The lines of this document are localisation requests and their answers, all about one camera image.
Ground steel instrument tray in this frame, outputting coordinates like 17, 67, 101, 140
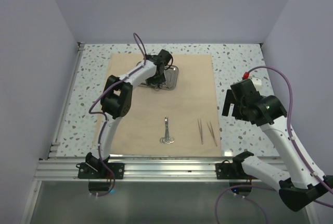
139, 65, 179, 91

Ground steel scalpel handle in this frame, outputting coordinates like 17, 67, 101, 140
207, 121, 217, 147

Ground steel pointed tweezers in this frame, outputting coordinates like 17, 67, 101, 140
198, 119, 203, 145

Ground beige cloth wrap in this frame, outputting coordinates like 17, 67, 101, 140
106, 54, 222, 157

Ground steel ring-handled forceps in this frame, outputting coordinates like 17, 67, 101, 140
163, 116, 174, 144
151, 83, 164, 91

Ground steel ring-handled scissors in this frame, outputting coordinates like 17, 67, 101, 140
160, 116, 170, 144

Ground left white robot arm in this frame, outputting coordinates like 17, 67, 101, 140
76, 49, 173, 179

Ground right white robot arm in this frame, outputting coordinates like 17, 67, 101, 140
222, 79, 332, 211

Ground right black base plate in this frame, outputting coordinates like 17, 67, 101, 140
215, 151, 254, 180

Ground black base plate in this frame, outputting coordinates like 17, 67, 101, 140
215, 151, 254, 180
76, 152, 125, 179

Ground aluminium mounting rail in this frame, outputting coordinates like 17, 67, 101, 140
35, 156, 287, 183

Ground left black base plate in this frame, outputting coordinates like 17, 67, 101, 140
76, 152, 125, 179

